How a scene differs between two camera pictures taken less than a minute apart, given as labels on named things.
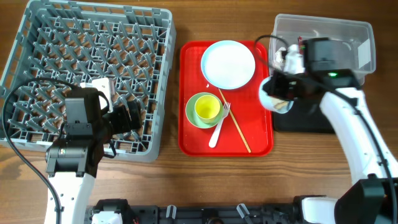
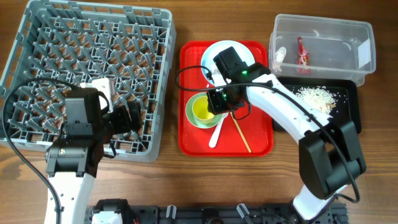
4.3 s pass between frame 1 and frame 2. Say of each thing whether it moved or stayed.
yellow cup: stayed
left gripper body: stayed
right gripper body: moved
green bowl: stayed
